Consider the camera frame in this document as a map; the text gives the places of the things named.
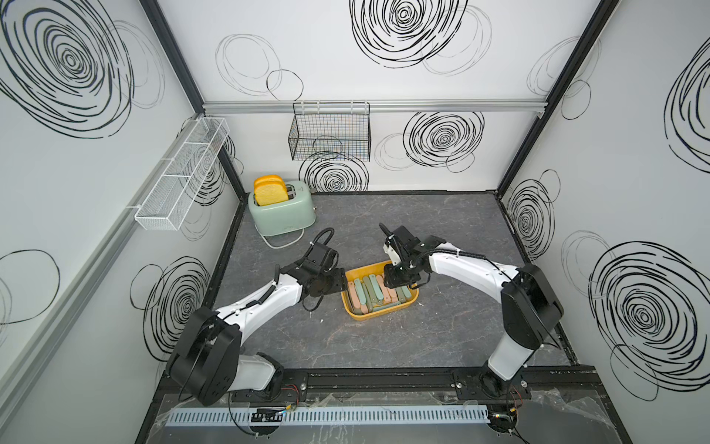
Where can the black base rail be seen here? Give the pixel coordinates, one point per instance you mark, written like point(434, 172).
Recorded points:
point(294, 385)

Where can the black corner frame post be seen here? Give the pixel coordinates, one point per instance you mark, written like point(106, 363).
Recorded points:
point(579, 54)
point(161, 28)

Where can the green handled fruit knife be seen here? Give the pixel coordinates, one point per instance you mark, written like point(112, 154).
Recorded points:
point(368, 284)

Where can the yellow toast slice rear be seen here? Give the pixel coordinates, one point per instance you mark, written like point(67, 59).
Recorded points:
point(269, 179)

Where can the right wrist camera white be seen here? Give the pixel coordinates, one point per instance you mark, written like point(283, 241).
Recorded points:
point(391, 248)

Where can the black wire wall basket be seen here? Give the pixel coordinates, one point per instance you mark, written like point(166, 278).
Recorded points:
point(342, 127)

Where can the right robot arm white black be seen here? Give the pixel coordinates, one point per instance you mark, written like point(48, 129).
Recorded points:
point(530, 308)

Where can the aluminium wall rail back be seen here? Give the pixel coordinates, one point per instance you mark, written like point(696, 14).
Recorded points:
point(375, 106)

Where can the yellow toast slice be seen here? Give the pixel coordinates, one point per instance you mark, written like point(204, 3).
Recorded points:
point(269, 179)
point(270, 192)

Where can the black corner frame post right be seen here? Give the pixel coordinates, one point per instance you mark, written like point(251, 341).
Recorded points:
point(579, 54)

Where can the yellow toast slice front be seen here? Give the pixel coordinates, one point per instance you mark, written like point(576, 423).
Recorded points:
point(270, 192)

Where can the aluminium wall rail left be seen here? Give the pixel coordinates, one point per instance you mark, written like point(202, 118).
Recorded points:
point(60, 313)

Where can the mint green toaster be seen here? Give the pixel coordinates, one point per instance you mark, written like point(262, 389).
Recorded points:
point(297, 213)

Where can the black corner frame post left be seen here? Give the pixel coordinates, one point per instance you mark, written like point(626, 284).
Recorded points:
point(161, 28)

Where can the white slotted cable duct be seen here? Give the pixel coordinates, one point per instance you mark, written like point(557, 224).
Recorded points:
point(334, 415)

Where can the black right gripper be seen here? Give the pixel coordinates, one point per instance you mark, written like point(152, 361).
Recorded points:
point(390, 280)

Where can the light green fruit knife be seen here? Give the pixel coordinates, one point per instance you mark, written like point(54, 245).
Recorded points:
point(361, 295)

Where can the white mesh wall shelf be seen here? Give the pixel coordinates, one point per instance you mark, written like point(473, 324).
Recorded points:
point(177, 189)

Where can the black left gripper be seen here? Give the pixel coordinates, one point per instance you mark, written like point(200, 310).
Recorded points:
point(338, 280)

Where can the aluminium wall rail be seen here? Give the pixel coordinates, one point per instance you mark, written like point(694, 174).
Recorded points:
point(375, 106)
point(60, 313)

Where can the yellow storage box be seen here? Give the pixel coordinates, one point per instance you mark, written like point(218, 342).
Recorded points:
point(402, 297)

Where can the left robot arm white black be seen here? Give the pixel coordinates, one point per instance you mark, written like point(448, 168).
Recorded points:
point(207, 361)

